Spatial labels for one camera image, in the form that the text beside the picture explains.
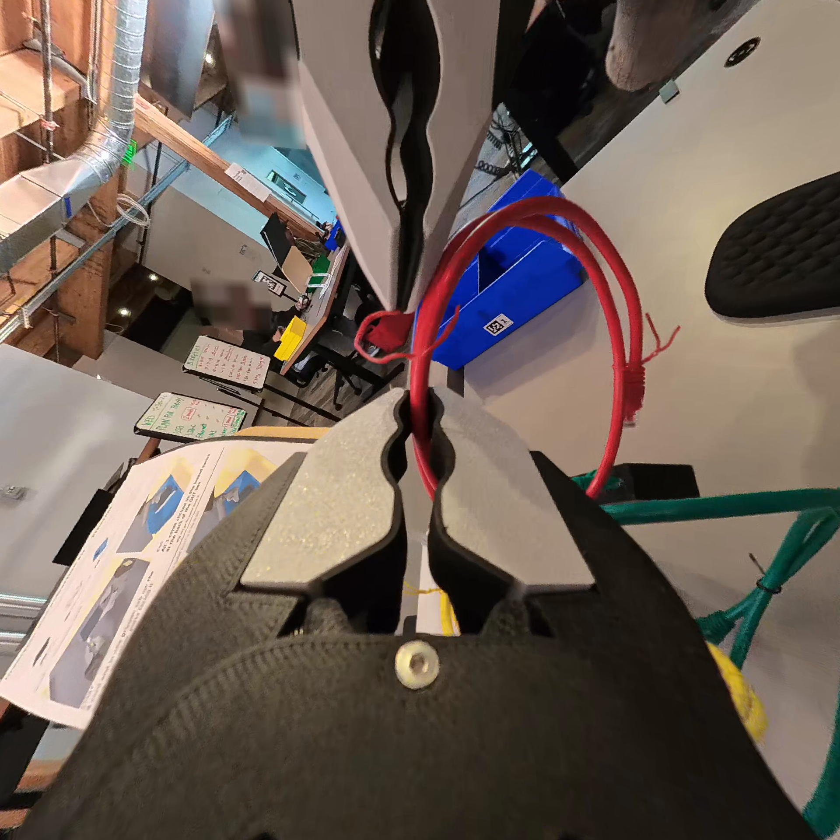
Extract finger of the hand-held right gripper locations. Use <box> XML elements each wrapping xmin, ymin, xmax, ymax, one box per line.
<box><xmin>402</xmin><ymin>0</ymin><xmax>501</xmax><ymax>308</ymax></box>
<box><xmin>292</xmin><ymin>0</ymin><xmax>413</xmax><ymax>309</ymax></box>

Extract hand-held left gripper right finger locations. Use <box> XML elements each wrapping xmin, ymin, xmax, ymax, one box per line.
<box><xmin>428</xmin><ymin>387</ymin><xmax>596</xmax><ymax>596</ymax></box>

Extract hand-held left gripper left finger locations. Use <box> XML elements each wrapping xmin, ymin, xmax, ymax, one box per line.
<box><xmin>239</xmin><ymin>386</ymin><xmax>412</xmax><ymax>596</ymax></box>

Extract red ethernet cable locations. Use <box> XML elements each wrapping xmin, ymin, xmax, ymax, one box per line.
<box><xmin>410</xmin><ymin>196</ymin><xmax>649</xmax><ymax>501</ymax></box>

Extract white paper sign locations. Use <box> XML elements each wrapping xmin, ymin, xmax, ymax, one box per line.
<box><xmin>225</xmin><ymin>162</ymin><xmax>270</xmax><ymax>202</ymax></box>

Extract whiteboard with green writing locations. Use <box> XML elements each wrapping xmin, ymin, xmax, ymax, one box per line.
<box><xmin>134</xmin><ymin>392</ymin><xmax>248</xmax><ymax>438</ymax></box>

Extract yellow plastic bin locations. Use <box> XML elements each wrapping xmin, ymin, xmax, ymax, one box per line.
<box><xmin>272</xmin><ymin>317</ymin><xmax>309</xmax><ymax>362</ymax></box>

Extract printed instruction sheet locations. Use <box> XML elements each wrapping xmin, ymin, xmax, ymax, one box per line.
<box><xmin>0</xmin><ymin>440</ymin><xmax>332</xmax><ymax>729</ymax></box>

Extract blue divided plastic bin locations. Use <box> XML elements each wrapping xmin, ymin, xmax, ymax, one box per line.
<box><xmin>432</xmin><ymin>169</ymin><xmax>586</xmax><ymax>370</ymax></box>

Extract black mesh pad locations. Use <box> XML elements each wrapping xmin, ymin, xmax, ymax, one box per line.
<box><xmin>704</xmin><ymin>174</ymin><xmax>840</xmax><ymax>320</ymax></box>

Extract black network switch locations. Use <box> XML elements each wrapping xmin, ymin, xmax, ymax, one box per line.
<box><xmin>577</xmin><ymin>462</ymin><xmax>701</xmax><ymax>508</ymax></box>

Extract green ethernet cable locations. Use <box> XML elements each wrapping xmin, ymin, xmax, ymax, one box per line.
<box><xmin>571</xmin><ymin>469</ymin><xmax>840</xmax><ymax>840</ymax></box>

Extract yellow ethernet cable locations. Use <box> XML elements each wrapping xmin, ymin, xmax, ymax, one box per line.
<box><xmin>705</xmin><ymin>642</ymin><xmax>770</xmax><ymax>744</ymax></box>

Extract silver air duct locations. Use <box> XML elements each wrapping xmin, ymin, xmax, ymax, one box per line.
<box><xmin>0</xmin><ymin>0</ymin><xmax>153</xmax><ymax>277</ymax></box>

